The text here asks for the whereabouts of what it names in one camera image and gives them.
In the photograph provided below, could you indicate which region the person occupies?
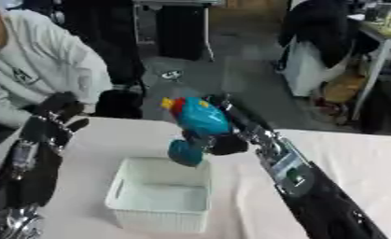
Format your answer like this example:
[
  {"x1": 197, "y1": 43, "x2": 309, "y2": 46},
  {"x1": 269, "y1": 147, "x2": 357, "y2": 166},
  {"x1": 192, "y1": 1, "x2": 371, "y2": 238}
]
[{"x1": 0, "y1": 0, "x2": 116, "y2": 155}]

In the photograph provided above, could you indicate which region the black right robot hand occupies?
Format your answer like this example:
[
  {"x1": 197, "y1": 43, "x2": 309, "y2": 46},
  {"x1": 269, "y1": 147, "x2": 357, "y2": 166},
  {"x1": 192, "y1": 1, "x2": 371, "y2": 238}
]
[{"x1": 180, "y1": 92, "x2": 277, "y2": 157}]

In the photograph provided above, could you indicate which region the yellow bag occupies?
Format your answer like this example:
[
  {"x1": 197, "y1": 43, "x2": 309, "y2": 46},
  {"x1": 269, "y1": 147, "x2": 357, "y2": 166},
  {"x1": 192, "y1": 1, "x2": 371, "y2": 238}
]
[{"x1": 317, "y1": 66, "x2": 369, "y2": 105}]

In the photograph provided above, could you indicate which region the black office chair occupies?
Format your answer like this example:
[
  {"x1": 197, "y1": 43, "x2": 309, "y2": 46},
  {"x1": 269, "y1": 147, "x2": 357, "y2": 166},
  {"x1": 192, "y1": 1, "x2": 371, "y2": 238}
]
[{"x1": 58, "y1": 0, "x2": 149, "y2": 120}]

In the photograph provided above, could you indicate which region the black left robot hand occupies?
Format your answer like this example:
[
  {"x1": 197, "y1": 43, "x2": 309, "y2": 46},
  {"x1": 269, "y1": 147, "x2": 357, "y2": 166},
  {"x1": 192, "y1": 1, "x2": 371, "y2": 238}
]
[{"x1": 0, "y1": 91, "x2": 91, "y2": 209}]

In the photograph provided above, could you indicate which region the black chair with jacket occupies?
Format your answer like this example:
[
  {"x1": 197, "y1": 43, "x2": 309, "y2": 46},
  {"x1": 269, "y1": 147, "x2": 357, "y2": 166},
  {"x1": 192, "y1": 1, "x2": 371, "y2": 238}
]
[{"x1": 273, "y1": 0, "x2": 384, "y2": 98}]

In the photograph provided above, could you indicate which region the white plastic basket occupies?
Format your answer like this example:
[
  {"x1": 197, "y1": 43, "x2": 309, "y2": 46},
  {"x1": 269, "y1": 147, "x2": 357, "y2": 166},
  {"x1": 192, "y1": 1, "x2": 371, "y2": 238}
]
[{"x1": 104, "y1": 156, "x2": 215, "y2": 234}]

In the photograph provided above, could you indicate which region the blue toy drill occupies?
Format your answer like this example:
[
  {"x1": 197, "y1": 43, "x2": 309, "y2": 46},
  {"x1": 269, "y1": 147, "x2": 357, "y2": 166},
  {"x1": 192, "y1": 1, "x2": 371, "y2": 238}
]
[{"x1": 159, "y1": 96, "x2": 234, "y2": 168}]

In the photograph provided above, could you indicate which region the white side table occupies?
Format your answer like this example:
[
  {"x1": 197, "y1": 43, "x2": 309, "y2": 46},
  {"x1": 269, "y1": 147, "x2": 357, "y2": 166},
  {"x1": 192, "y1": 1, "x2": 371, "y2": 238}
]
[{"x1": 346, "y1": 12, "x2": 391, "y2": 122}]

